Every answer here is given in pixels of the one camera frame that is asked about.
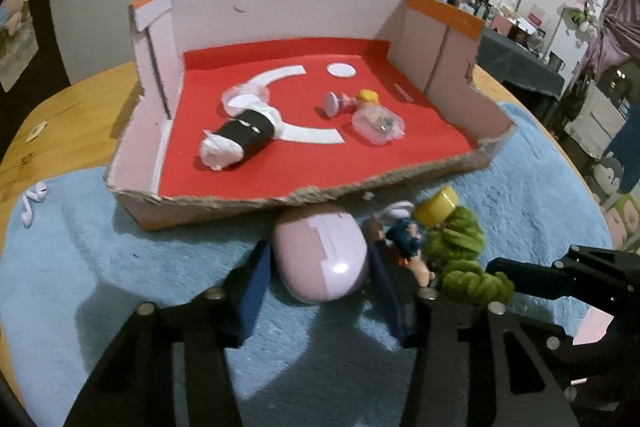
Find pink cloth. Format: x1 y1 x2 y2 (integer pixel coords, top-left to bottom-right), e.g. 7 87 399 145
575 309 618 345

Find dark-haired doll figurine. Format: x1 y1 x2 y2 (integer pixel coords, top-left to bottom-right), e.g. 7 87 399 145
367 202 438 290

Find green and beige plush toy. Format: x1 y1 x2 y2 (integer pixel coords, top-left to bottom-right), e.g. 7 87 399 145
602 197 640 253

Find grey monkey plush toy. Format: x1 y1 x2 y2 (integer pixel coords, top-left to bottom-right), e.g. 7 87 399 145
595 154 628 208

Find blonde pink dress figurine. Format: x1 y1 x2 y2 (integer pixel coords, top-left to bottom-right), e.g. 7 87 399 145
322 89 381 118

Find pink earbuds case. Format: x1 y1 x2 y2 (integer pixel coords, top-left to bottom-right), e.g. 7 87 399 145
272 204 371 304

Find clear round plastic lid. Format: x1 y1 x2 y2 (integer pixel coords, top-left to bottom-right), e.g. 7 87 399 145
221 83 271 118

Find row of bottles and jars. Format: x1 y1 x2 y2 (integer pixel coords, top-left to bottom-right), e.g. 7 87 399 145
425 0 566 68

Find clear plastic capsule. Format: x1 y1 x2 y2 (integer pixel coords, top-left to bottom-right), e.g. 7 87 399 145
351 104 406 142

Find black and white plush roll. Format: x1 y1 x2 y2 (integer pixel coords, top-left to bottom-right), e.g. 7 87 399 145
199 104 287 172

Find yellow plastic cap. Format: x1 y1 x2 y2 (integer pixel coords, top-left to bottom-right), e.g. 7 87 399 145
415 187 460 225

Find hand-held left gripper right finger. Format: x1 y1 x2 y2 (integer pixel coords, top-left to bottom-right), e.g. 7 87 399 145
367 239 568 427

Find hanging paper sheet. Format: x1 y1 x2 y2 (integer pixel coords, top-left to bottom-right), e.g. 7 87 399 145
0 39 38 90

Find grey cloth covered table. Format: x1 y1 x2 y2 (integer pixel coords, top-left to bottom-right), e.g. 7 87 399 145
480 27 566 98

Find blue fluffy mat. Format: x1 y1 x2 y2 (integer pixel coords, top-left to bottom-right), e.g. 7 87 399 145
0 99 613 427

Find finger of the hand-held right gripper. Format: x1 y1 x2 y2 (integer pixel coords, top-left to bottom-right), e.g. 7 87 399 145
486 258 568 298
512 314 576 358

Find red-lined cardboard box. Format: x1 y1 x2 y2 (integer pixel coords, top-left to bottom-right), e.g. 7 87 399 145
104 0 516 232

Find white flower plush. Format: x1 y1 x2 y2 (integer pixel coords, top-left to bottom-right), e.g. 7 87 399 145
560 0 603 32

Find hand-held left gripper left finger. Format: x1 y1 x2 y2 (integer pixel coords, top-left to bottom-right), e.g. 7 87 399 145
62 239 273 427

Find purple curtain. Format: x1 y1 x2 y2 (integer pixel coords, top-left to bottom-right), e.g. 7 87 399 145
575 0 640 108

